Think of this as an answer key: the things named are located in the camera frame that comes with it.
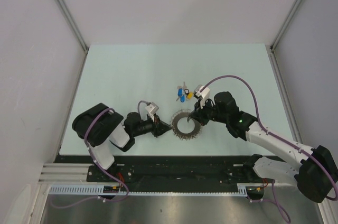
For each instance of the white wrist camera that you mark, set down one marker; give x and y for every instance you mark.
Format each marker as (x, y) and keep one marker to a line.
(201, 93)
(152, 108)

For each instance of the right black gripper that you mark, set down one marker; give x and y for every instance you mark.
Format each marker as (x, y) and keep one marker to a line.
(198, 114)

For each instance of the silver key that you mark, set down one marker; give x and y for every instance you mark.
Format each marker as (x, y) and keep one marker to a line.
(183, 87)

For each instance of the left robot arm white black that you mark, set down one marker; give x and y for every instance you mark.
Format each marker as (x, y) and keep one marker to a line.
(100, 127)

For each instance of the white slotted cable duct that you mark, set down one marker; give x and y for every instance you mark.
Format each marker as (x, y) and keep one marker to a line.
(110, 190)

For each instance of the yellow key tag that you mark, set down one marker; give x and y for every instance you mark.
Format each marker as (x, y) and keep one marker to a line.
(189, 96)

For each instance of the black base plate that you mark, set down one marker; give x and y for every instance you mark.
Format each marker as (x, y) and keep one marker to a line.
(182, 174)

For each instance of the upper blue key tag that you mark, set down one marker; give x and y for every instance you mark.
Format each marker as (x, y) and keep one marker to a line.
(180, 92)

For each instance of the aluminium frame post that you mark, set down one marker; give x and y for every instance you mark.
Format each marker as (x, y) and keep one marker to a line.
(282, 30)
(72, 24)

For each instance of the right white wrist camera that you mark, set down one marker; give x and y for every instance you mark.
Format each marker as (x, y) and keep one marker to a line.
(201, 93)

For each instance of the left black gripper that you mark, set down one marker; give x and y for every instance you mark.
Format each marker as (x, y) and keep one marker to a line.
(159, 127)

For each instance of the left aluminium frame post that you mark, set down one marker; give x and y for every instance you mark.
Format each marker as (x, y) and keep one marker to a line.
(72, 24)

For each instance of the metal disc with keyrings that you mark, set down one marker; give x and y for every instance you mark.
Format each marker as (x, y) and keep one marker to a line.
(184, 127)

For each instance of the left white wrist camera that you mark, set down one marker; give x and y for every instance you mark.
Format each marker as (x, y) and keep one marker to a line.
(152, 108)

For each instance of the right aluminium frame post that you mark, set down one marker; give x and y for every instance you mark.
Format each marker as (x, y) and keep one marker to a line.
(282, 30)

